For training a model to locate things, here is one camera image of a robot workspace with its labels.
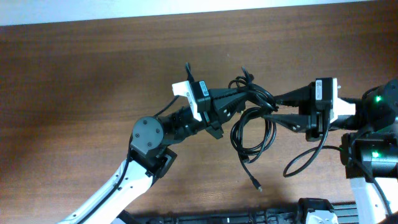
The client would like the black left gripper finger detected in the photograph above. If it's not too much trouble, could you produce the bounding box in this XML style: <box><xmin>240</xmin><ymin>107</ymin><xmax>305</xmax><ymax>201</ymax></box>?
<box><xmin>214</xmin><ymin>93</ymin><xmax>248</xmax><ymax>119</ymax></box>
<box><xmin>208</xmin><ymin>88</ymin><xmax>247</xmax><ymax>99</ymax></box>

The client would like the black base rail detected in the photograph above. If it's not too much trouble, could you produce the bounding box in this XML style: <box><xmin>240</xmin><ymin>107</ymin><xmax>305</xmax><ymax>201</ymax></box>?
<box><xmin>113</xmin><ymin>198</ymin><xmax>359</xmax><ymax>224</ymax></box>

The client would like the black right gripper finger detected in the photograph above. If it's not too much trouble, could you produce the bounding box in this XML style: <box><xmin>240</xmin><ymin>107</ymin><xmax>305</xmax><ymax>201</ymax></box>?
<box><xmin>274</xmin><ymin>84</ymin><xmax>312</xmax><ymax>106</ymax></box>
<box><xmin>262</xmin><ymin>114</ymin><xmax>311</xmax><ymax>133</ymax></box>

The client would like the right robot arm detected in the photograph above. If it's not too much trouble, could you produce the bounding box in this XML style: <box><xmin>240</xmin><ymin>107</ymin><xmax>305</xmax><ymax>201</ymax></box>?
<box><xmin>267</xmin><ymin>78</ymin><xmax>397</xmax><ymax>223</ymax></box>

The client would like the black USB cable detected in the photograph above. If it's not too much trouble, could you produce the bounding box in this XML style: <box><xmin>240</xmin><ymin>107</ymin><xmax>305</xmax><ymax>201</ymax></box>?
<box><xmin>229</xmin><ymin>66</ymin><xmax>278</xmax><ymax>192</ymax></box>

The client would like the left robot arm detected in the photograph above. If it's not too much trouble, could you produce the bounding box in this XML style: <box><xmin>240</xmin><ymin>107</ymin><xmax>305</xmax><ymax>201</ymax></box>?
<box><xmin>62</xmin><ymin>81</ymin><xmax>249</xmax><ymax>223</ymax></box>

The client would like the black right camera cable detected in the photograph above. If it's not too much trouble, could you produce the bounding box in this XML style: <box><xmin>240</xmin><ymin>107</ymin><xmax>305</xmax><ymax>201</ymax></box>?
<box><xmin>282</xmin><ymin>118</ymin><xmax>393</xmax><ymax>218</ymax></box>

